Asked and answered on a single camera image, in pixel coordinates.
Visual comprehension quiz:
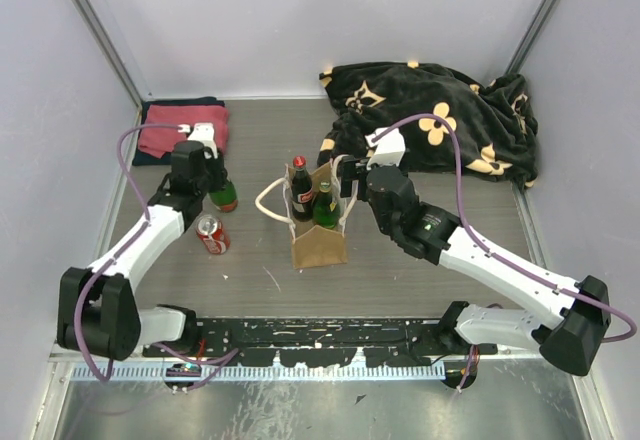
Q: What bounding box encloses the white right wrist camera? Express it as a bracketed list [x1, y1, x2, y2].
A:
[365, 128, 406, 169]

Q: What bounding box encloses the brown canvas bag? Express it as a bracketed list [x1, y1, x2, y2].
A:
[254, 155, 358, 269]

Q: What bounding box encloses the white slotted cable duct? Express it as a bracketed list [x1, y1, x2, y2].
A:
[69, 363, 447, 381]

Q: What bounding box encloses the dark navy folded cloth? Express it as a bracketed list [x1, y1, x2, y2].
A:
[132, 96, 226, 166]

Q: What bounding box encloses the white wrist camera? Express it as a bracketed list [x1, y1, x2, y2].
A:
[365, 128, 406, 169]
[178, 123, 218, 158]

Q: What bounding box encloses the green glass bottle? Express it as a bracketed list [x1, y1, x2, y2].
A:
[208, 180, 238, 213]
[313, 181, 340, 230]

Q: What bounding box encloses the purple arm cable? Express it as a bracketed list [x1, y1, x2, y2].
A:
[372, 113, 639, 344]
[74, 123, 241, 391]

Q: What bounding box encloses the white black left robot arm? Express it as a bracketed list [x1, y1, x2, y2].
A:
[56, 139, 226, 361]

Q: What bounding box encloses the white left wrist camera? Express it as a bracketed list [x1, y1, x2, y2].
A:
[178, 123, 218, 158]

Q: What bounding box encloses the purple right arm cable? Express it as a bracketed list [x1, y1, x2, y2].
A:
[372, 113, 639, 344]

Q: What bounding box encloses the red soda can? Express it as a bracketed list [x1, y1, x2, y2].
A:
[195, 214, 231, 255]

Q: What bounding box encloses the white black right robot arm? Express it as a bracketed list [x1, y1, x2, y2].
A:
[332, 156, 611, 376]

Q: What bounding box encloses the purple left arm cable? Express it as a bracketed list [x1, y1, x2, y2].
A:
[74, 123, 241, 391]

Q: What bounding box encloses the dark cola bottle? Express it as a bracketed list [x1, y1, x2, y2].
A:
[291, 156, 314, 222]

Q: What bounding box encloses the black floral blanket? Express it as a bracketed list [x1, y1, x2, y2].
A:
[316, 62, 538, 189]

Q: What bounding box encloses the red folded cloth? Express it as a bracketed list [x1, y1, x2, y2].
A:
[138, 105, 229, 159]

